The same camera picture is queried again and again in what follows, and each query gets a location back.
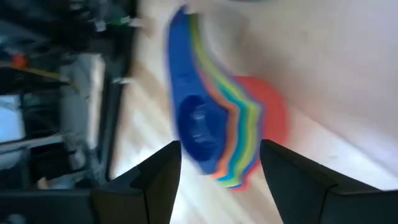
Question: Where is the indigo measuring cup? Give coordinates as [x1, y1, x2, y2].
[165, 6, 231, 175]

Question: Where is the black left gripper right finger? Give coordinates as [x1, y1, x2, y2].
[259, 139, 398, 224]

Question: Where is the blue measuring cup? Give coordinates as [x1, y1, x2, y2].
[186, 12, 267, 190]

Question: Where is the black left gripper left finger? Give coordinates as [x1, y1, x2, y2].
[0, 140, 182, 224]

